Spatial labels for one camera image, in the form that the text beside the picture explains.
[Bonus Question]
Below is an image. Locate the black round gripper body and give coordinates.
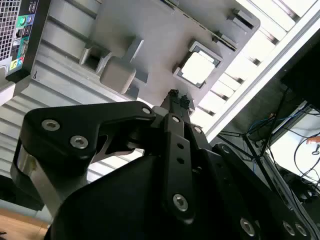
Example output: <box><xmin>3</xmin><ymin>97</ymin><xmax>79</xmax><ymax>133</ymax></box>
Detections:
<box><xmin>46</xmin><ymin>156</ymin><xmax>238</xmax><ymax>240</ymax></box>

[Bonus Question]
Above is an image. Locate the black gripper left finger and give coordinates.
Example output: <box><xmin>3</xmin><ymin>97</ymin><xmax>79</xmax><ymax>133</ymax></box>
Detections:
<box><xmin>10</xmin><ymin>89</ymin><xmax>197</xmax><ymax>226</ymax></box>

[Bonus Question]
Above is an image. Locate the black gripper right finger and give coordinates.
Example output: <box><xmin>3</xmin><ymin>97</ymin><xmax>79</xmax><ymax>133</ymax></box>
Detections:
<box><xmin>179</xmin><ymin>93</ymin><xmax>317</xmax><ymax>240</ymax></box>

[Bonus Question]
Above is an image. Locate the silver square CPU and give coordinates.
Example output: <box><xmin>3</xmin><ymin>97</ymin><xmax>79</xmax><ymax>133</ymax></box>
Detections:
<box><xmin>181</xmin><ymin>51</ymin><xmax>218</xmax><ymax>85</ymax></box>

